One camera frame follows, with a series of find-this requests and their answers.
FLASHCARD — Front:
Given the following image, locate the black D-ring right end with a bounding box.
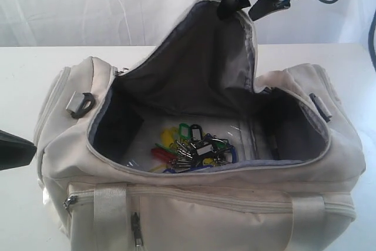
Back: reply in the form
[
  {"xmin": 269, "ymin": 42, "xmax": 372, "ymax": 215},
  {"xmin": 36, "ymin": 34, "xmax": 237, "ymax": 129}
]
[{"xmin": 308, "ymin": 92, "xmax": 333, "ymax": 122}]

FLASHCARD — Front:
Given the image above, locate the front pocket zipper pull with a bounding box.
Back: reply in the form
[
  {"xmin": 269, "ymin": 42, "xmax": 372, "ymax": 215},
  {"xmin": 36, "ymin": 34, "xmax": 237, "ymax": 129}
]
[{"xmin": 131, "ymin": 212, "xmax": 143, "ymax": 247}]

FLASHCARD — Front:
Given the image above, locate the bunch of coloured key tags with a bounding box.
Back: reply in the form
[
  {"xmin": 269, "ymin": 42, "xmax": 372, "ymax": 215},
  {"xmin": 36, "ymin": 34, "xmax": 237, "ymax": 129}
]
[{"xmin": 149, "ymin": 123, "xmax": 239, "ymax": 174}]

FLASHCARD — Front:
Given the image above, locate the black D-ring left end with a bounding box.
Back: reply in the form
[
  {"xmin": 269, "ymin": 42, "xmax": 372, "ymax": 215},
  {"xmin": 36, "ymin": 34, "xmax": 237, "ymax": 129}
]
[{"xmin": 66, "ymin": 92, "xmax": 96, "ymax": 119}]

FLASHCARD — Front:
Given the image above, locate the white backdrop curtain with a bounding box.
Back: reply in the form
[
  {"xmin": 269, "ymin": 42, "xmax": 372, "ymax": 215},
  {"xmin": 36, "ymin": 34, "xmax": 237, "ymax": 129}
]
[{"xmin": 1, "ymin": 0, "xmax": 375, "ymax": 46}]

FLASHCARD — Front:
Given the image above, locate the cream fabric duffel bag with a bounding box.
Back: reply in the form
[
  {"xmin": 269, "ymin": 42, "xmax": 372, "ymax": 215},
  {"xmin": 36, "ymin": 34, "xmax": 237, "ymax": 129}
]
[{"xmin": 33, "ymin": 0, "xmax": 366, "ymax": 250}]

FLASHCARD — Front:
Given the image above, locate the side pocket zipper pull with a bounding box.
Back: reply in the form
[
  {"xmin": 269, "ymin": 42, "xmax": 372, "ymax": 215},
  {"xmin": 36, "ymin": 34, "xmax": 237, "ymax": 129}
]
[{"xmin": 62, "ymin": 195, "xmax": 78, "ymax": 210}]

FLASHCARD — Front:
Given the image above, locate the black d-ring end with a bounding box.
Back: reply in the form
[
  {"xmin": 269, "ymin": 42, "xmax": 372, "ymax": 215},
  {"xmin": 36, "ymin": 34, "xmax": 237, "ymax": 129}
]
[
  {"xmin": 308, "ymin": 92, "xmax": 333, "ymax": 122},
  {"xmin": 66, "ymin": 92, "xmax": 96, "ymax": 119}
]

